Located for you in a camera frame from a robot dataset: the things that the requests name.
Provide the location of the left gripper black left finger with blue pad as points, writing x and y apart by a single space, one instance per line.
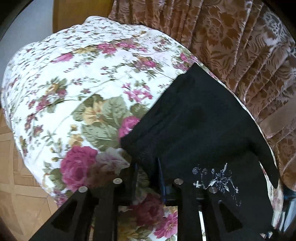
91 211

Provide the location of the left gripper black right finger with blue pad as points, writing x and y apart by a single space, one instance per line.
217 200

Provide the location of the black pants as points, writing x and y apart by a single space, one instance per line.
199 132

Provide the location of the floral bed sheet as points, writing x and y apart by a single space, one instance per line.
69 98

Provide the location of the brown floral curtain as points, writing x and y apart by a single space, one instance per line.
247 46

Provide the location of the wooden headboard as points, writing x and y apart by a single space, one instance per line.
67 13

